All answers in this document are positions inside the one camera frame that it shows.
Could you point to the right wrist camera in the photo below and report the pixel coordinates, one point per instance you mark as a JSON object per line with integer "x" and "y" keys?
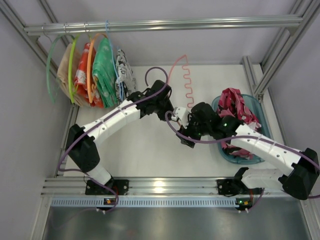
{"x": 180, "y": 115}

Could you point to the orange plastic hanger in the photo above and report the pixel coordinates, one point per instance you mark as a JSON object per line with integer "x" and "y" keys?
{"x": 91, "y": 85}

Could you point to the aluminium hanging rail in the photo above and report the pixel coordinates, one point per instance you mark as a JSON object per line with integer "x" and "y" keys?
{"x": 266, "y": 21}

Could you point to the grey slotted cable duct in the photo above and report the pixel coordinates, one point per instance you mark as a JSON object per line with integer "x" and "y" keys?
{"x": 146, "y": 202}

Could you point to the beige garment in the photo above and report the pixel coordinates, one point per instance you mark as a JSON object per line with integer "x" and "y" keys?
{"x": 63, "y": 70}

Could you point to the pink camouflage trousers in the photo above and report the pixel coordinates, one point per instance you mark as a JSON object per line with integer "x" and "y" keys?
{"x": 232, "y": 103}

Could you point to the teal plastic bin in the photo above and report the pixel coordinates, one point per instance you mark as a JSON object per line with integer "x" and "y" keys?
{"x": 256, "y": 108}

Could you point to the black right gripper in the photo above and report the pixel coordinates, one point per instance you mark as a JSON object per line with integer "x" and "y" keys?
{"x": 188, "y": 139}

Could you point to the pink plastic hanger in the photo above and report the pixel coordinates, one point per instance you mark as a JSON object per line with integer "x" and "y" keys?
{"x": 186, "y": 77}

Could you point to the green patterned garment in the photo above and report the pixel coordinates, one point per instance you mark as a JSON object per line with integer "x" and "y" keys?
{"x": 103, "y": 70}

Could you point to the black white patterned garment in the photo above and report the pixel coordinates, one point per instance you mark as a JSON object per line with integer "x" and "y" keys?
{"x": 126, "y": 82}

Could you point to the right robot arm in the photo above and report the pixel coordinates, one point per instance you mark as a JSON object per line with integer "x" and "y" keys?
{"x": 294, "y": 171}

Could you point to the blue plastic hanger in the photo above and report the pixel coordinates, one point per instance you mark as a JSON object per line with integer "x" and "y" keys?
{"x": 113, "y": 57}

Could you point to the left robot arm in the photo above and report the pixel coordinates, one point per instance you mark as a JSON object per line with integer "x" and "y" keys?
{"x": 83, "y": 141}

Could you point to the orange patterned garment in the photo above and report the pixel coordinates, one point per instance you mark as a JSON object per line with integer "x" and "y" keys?
{"x": 80, "y": 80}

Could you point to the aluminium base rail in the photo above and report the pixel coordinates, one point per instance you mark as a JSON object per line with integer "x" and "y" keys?
{"x": 159, "y": 187}

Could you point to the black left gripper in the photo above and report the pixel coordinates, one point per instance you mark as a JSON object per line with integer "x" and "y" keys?
{"x": 166, "y": 115}

